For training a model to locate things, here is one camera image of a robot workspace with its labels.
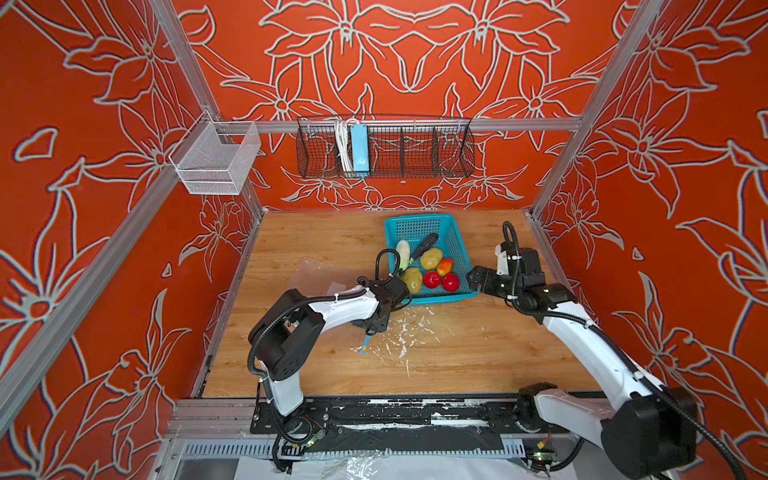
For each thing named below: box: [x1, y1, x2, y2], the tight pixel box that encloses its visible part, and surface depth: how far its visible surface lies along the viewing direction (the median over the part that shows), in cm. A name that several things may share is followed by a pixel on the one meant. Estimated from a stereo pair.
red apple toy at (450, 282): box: [441, 273, 461, 292], surface depth 96 cm
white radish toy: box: [396, 240, 410, 270], surface depth 105 cm
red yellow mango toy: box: [438, 258, 453, 277], surface depth 100 cm
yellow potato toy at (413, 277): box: [403, 267, 423, 294], surface depth 97 cm
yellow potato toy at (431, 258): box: [420, 248, 443, 271], surface depth 102 cm
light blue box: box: [350, 124, 370, 177], surface depth 91 cm
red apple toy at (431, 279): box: [423, 270, 441, 289], surface depth 96 cm
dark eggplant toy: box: [410, 232, 439, 261], surface depth 106 cm
